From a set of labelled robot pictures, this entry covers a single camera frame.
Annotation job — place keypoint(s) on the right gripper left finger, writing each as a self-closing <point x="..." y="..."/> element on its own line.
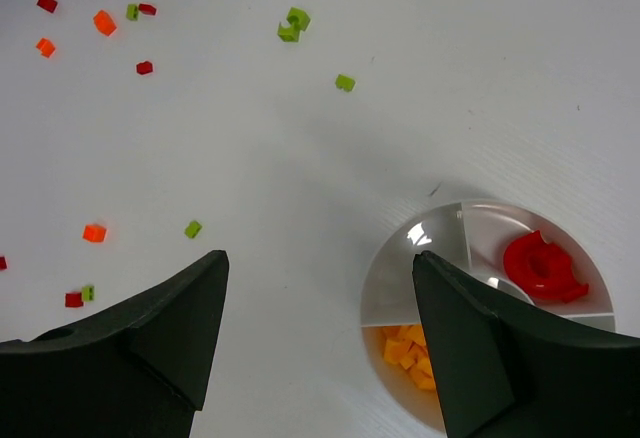
<point x="139" y="368"/>

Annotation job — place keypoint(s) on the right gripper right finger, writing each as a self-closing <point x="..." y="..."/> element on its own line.
<point x="504" y="368"/>

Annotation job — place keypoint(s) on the red arch lego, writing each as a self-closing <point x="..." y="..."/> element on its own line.
<point x="542" y="270"/>

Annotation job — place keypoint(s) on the yellow-orange legos in bowl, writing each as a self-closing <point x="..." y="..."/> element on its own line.
<point x="405" y="347"/>

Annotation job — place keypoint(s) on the lime green lego centre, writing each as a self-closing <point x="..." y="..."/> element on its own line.
<point x="88" y="293"/>

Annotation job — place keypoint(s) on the dark red lego centre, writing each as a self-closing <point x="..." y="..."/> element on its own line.
<point x="74" y="299"/>

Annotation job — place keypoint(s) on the orange lego middle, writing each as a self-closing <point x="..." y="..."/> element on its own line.
<point x="94" y="233"/>

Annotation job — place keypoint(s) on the lime green lego middle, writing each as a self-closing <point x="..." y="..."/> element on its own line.
<point x="193" y="229"/>

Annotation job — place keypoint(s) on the dark red lego upper right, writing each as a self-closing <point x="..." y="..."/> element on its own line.
<point x="144" y="68"/>

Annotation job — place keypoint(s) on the lime green lego far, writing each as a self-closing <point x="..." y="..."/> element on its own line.
<point x="345" y="83"/>

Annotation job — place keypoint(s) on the orange small lego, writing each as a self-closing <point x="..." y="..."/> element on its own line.
<point x="46" y="47"/>

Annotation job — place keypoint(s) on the orange two-by-two lego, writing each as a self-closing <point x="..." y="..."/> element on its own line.
<point x="104" y="23"/>

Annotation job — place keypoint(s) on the lime green lego upper left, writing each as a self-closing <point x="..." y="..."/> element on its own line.
<point x="132" y="12"/>

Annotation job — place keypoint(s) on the dark red small lego upper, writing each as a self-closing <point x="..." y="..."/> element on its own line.
<point x="147" y="9"/>

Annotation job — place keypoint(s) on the dark red square lego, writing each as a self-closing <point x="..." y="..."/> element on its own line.
<point x="47" y="5"/>

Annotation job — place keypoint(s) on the lime green lego pair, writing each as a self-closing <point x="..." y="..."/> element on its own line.
<point x="297" y="22"/>

